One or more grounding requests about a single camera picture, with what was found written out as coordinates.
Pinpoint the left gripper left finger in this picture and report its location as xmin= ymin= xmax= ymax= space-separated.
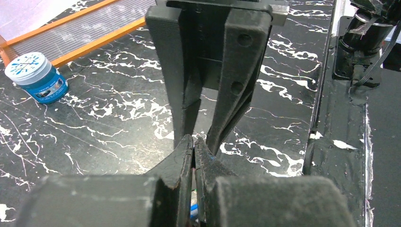
xmin=16 ymin=135 xmax=193 ymax=227

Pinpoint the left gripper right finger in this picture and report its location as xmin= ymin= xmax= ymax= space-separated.
xmin=194 ymin=138 xmax=355 ymax=227

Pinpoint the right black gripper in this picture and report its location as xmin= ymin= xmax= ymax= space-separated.
xmin=145 ymin=0 xmax=289 ymax=155

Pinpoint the metal key organizer red handle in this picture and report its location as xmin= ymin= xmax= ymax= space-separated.
xmin=190 ymin=202 xmax=199 ymax=227

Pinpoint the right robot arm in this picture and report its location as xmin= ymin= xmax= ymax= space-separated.
xmin=145 ymin=0 xmax=401 ymax=154

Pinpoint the orange wooden shelf rack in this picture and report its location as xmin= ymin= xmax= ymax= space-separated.
xmin=0 ymin=0 xmax=155 ymax=67

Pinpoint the blue jar with patterned lid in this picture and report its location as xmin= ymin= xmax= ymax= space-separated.
xmin=5 ymin=52 xmax=69 ymax=104

